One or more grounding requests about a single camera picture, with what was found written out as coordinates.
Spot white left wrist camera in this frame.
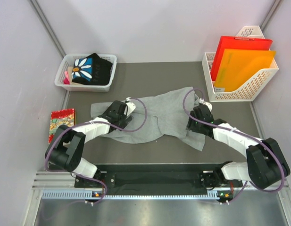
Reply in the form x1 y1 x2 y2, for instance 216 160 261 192
125 97 136 117

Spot orange folder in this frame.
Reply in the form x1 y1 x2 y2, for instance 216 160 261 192
214 50 276 92

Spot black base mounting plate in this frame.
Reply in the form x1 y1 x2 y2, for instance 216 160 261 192
74 163 244 196

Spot red folder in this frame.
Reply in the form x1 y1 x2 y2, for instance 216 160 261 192
210 36 273 81

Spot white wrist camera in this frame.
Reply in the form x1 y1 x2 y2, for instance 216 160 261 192
199 98 213 111
125 97 136 117

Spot grey slotted cable duct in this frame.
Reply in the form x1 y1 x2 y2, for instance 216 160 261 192
42 190 219 200

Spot white plastic basket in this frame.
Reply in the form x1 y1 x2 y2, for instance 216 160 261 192
54 53 117 92

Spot pink beige folded cloths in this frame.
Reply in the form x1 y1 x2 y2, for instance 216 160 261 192
63 66 73 85

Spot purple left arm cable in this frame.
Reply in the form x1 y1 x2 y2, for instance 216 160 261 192
44 97 148 208

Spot black daisy print t shirt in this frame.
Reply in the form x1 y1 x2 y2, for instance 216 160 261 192
72 53 113 86

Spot white file organizer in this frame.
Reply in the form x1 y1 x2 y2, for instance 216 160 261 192
202 26 279 102

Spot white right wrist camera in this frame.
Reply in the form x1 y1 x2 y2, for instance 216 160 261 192
199 98 213 111

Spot red green patterned book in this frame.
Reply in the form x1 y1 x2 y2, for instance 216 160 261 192
48 108 76 144

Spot grey t shirt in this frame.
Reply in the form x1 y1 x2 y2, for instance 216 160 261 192
104 87 205 151

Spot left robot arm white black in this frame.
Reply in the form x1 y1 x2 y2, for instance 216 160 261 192
45 100 136 187

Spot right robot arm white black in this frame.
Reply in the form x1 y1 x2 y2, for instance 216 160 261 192
187 104 291 190

